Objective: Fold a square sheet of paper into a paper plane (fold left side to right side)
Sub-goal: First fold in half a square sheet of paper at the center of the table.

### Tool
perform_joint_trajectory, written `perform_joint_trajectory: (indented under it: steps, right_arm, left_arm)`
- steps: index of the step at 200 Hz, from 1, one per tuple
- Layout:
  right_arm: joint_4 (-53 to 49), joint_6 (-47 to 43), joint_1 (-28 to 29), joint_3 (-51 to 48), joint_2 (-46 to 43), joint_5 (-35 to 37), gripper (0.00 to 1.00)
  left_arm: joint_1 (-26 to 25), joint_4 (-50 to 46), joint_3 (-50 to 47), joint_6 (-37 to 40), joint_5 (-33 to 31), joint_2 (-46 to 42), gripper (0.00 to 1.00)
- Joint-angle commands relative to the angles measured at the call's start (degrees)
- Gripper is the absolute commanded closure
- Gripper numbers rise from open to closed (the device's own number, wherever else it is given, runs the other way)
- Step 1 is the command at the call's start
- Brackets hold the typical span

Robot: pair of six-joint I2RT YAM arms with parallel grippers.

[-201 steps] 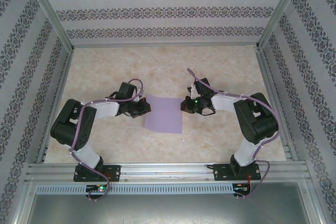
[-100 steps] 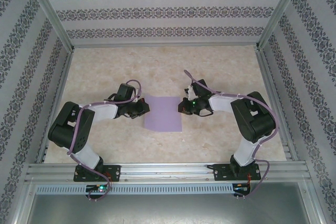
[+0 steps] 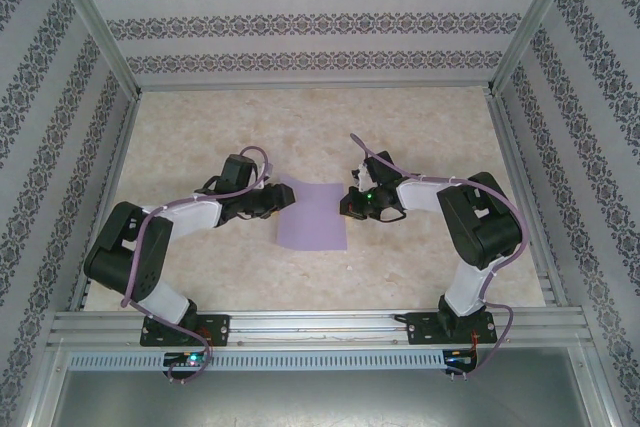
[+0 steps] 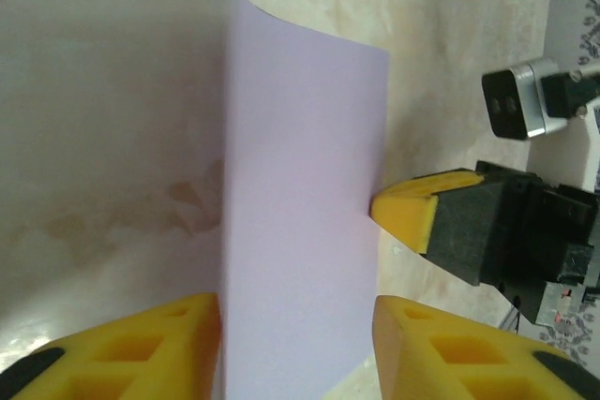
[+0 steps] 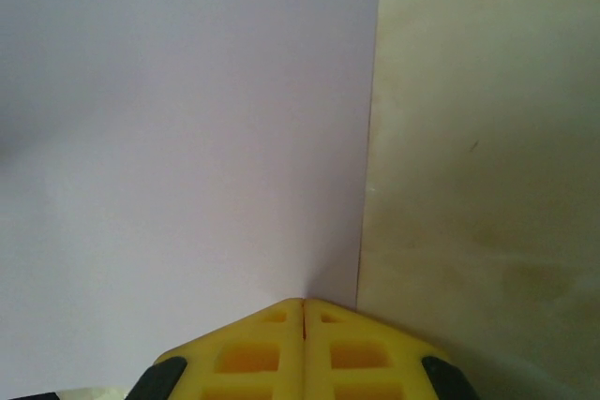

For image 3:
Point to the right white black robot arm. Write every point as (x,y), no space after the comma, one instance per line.
(480,237)

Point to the lilac cloth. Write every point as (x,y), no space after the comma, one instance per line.
(312,222)

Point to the aluminium frame post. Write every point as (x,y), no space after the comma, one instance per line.
(95,17)
(531,17)

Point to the aluminium mounting rail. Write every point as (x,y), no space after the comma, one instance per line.
(310,327)

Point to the grey metal sheet panel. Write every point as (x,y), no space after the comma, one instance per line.
(320,397)

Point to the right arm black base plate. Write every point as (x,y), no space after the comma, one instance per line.
(425,329)

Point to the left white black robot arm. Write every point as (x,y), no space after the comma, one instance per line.
(107,267)

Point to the aluminium side rail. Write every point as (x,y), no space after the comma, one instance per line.
(109,197)
(509,147)

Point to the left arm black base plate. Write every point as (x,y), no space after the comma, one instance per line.
(220,329)

